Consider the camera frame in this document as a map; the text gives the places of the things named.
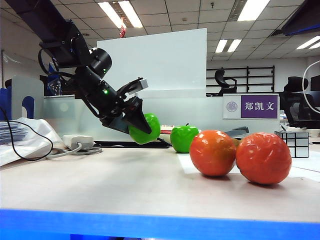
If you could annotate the blue file holder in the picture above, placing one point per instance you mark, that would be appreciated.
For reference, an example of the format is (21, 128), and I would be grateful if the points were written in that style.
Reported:
(5, 105)

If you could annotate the stack of papers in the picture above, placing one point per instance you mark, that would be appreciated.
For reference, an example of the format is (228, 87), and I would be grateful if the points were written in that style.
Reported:
(12, 132)

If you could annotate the grey stapler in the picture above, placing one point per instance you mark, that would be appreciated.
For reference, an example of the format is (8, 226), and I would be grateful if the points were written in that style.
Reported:
(241, 130)

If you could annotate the black mesh office chair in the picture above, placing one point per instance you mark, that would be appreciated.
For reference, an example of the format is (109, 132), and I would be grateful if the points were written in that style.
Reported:
(297, 85)

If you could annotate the white board panel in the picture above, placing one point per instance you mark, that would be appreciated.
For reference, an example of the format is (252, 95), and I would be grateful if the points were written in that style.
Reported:
(175, 62)

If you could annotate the green toy apple with stem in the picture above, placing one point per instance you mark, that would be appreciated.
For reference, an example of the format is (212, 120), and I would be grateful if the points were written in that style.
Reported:
(182, 140)

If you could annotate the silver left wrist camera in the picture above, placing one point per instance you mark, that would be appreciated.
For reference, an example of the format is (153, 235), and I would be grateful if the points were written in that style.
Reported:
(141, 84)

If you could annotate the red hanging ornament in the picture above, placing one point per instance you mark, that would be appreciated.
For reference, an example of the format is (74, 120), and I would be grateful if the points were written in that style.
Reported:
(122, 32)

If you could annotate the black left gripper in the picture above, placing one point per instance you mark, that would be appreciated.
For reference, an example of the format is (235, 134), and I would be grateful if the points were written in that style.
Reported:
(115, 110)

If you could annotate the silver mirror puzzle cube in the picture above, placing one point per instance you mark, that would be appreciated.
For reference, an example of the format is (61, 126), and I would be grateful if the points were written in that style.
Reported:
(298, 147)

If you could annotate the frosted glass desk partition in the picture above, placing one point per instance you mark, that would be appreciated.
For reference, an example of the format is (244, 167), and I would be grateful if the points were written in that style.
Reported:
(175, 112)

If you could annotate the black shelf rack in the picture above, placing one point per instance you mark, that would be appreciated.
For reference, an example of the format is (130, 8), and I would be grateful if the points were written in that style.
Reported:
(248, 80)

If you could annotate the blue edge strip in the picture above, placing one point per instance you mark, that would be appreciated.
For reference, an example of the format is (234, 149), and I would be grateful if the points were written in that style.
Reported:
(160, 225)

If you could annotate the grey metal bookend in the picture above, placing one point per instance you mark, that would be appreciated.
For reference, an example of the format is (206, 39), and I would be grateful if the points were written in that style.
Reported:
(27, 87)

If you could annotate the brown kiwi fruit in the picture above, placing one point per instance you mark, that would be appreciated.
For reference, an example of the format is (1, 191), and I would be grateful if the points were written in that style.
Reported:
(237, 143)

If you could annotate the blue desk flag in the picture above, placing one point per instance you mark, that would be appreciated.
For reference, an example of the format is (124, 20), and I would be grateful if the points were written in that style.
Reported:
(53, 87)

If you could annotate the large wrinkled orange fruit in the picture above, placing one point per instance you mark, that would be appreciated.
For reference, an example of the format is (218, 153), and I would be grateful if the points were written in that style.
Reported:
(265, 160)

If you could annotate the white plastic bag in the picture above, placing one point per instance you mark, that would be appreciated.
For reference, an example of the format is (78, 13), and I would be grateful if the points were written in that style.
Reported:
(37, 140)

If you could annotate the white paper sheet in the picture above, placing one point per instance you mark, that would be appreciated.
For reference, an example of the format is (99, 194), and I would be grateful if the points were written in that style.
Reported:
(305, 166)

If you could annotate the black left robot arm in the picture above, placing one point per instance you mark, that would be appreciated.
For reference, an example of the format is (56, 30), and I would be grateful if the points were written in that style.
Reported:
(85, 77)

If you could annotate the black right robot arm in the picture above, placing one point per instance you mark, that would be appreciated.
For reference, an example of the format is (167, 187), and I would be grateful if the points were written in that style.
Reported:
(307, 17)

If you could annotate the white power adapter box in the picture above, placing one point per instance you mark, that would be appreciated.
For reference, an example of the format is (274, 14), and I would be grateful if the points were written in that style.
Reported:
(77, 141)

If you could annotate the purple white name plate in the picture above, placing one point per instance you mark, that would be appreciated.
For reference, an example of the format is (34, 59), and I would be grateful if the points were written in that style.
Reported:
(260, 106)

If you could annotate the smooth orange fruit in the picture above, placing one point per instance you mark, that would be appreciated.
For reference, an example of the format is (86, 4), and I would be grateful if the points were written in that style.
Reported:
(212, 155)

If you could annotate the wide ceiling light panel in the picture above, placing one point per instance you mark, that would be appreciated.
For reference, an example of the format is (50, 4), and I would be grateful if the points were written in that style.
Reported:
(252, 11)

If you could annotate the double tube ceiling light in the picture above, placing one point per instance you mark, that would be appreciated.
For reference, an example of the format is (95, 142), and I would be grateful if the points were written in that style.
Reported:
(112, 15)
(221, 46)

